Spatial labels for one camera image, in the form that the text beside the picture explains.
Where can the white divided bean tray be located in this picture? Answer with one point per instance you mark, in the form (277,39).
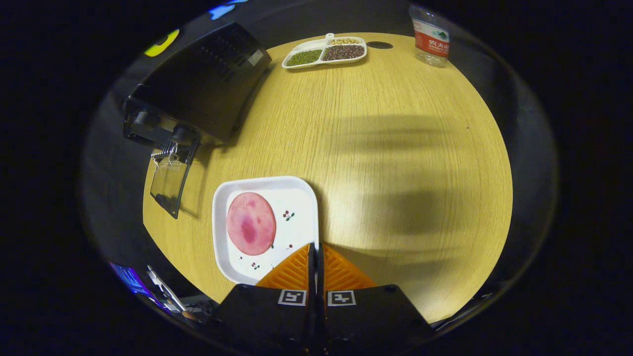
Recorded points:
(341,52)

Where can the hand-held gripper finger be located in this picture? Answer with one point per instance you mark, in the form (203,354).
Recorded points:
(311,277)
(320,277)

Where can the black toaster oven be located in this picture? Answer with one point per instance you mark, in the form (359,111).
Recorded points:
(198,84)

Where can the white elongated object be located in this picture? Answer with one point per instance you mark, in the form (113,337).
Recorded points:
(165,291)

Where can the pink round food slice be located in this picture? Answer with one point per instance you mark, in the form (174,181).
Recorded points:
(249,222)

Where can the blue lit screen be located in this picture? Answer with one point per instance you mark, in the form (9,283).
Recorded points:
(131,279)

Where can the white square plate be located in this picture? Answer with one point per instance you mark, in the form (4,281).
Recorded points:
(292,198)

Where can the clear plastic water bottle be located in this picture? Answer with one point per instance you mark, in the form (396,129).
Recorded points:
(432,44)

